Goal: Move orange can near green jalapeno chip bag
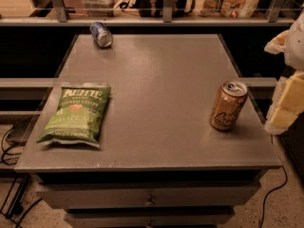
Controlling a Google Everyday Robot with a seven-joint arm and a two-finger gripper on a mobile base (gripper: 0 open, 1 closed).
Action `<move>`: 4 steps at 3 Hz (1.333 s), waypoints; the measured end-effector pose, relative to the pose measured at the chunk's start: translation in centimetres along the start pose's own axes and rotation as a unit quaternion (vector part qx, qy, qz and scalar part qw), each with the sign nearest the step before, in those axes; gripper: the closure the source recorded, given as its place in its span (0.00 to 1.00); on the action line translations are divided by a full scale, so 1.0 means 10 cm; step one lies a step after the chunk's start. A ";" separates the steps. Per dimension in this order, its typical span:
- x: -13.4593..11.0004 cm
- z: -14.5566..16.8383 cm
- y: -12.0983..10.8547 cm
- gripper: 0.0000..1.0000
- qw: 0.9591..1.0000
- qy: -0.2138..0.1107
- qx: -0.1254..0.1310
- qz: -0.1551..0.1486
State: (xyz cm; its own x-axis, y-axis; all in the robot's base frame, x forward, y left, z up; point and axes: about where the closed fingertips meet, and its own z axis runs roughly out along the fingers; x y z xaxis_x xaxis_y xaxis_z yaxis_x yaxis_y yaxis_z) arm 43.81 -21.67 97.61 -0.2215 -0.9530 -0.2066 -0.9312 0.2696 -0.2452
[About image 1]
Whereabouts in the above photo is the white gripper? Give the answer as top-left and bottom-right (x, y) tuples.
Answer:
(264, 13), (304, 135)

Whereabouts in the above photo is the orange soda can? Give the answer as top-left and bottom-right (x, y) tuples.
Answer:
(209, 81), (248, 131)

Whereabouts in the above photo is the colourful snack bag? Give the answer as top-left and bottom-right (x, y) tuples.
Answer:
(199, 0), (259, 18)

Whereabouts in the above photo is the blue soda can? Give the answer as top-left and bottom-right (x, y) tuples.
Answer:
(89, 22), (113, 48)

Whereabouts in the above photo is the green jalapeno chip bag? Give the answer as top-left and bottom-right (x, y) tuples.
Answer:
(37, 83), (111, 147)

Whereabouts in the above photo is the grey upper drawer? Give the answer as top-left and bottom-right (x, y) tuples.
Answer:
(36, 181), (260, 209)

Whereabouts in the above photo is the grey drawer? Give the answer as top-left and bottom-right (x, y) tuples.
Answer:
(36, 181), (260, 209)
(65, 207), (234, 228)

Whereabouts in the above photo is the grey lower drawer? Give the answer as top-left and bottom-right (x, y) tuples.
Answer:
(65, 207), (234, 228)

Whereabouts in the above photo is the black floor cable right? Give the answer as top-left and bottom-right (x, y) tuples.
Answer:
(257, 164), (289, 228)

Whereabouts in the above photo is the grey metal shelf rail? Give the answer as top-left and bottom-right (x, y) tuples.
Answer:
(0, 0), (303, 27)

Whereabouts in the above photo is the black cables left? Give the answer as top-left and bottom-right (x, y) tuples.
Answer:
(0, 119), (44, 228)

